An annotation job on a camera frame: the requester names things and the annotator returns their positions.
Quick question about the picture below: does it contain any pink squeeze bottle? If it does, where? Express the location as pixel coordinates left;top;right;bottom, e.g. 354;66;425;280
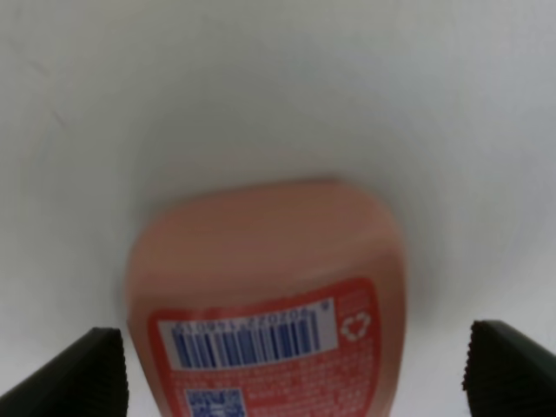
125;180;407;416

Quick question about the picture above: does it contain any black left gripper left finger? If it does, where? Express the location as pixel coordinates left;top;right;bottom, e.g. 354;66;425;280
1;328;129;417

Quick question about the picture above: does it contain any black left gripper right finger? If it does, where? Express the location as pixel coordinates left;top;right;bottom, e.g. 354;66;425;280
462;320;555;417

